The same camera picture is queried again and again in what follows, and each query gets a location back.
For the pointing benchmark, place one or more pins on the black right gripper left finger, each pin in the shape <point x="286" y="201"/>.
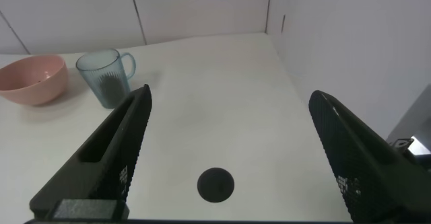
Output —
<point x="111" y="150"/>

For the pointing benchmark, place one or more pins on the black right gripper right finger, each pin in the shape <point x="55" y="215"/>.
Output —
<point x="363" y="163"/>

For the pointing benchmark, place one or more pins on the brown coffee beans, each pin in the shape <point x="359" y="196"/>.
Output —
<point x="111" y="89"/>

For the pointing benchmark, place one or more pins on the blue ribbed transparent cup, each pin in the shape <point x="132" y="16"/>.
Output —
<point x="101" y="67"/>

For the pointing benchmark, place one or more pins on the pink bowl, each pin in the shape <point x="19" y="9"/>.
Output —
<point x="32" y="82"/>

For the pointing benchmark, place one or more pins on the grey robot body panel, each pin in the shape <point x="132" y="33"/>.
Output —
<point x="419" y="126"/>

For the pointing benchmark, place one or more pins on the black round disc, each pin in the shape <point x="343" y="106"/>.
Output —
<point x="215" y="185"/>

